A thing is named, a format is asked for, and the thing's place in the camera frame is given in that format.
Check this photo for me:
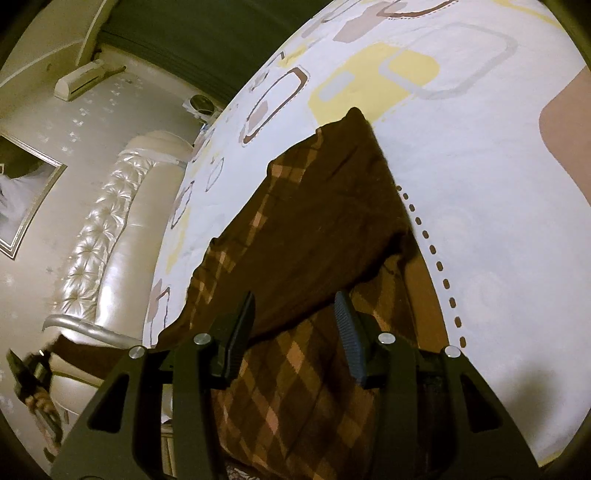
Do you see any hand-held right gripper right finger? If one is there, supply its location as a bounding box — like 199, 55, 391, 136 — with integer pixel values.
334, 290, 542, 480

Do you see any dark green curtain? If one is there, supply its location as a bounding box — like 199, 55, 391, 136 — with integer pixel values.
99, 0, 333, 109

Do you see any small round lamp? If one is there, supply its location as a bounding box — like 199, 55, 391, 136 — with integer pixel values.
184, 93, 218, 121

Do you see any printed white bed sheet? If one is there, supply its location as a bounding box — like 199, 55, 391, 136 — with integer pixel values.
141, 0, 591, 472

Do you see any framed wall picture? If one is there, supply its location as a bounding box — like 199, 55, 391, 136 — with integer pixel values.
0, 131, 68, 260

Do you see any tufted cream headboard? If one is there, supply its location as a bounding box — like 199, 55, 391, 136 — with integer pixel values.
44, 130, 195, 416

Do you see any white air conditioner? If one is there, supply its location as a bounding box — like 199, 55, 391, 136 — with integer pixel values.
54, 59, 112, 101

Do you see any brown plaid garment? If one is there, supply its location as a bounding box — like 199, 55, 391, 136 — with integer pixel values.
46, 107, 422, 480

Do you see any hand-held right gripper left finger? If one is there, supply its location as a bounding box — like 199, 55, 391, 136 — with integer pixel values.
50, 291, 257, 480

